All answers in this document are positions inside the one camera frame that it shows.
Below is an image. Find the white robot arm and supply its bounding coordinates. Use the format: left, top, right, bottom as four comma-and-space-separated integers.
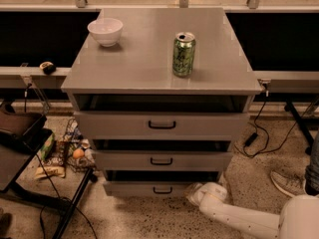
185, 182, 319, 239

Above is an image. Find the snack bag on floor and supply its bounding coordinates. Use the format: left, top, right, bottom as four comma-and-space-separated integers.
35, 166, 66, 179

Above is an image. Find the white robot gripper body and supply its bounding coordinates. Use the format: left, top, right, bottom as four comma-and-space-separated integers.
185, 182, 227, 206

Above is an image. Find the black rolling stand leg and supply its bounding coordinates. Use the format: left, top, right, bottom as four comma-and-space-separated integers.
284, 100, 314, 155

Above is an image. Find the green soda can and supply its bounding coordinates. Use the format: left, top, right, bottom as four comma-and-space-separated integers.
172, 32, 196, 77

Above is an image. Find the black side table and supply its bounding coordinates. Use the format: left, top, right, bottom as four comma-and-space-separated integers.
0, 102, 94, 239

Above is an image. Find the orange ball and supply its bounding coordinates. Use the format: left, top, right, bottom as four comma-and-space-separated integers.
73, 148, 85, 159

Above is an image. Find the person leg in jeans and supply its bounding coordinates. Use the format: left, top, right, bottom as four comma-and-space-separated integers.
305, 131, 319, 196

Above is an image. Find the grey sneaker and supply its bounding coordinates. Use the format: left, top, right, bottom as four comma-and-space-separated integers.
270, 171, 305, 197

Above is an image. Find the grey top drawer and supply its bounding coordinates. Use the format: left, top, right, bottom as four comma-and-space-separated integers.
74, 112, 249, 141

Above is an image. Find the white bowl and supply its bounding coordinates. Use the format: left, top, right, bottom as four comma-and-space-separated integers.
88, 18, 124, 47

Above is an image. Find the grey bottom drawer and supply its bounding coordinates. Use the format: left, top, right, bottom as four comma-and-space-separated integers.
104, 181, 191, 197

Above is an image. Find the small black round device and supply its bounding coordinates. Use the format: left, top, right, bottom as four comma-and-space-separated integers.
40, 62, 56, 75

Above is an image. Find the grey drawer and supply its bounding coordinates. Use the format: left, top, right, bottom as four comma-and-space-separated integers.
94, 150, 232, 171
104, 181, 191, 197
74, 112, 249, 141

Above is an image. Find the black power cable with adapter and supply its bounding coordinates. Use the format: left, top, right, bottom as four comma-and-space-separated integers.
234, 89, 300, 159

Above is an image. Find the grey drawer cabinet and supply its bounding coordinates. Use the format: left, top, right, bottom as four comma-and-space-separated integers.
62, 8, 261, 183

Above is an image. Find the grey middle drawer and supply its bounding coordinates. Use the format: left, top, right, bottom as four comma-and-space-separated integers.
94, 150, 232, 171

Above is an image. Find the black cable on floor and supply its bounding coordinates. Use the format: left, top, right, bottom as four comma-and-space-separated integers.
23, 139, 98, 239

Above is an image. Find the wire basket with snacks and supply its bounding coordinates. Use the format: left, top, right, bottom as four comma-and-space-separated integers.
63, 119, 96, 172

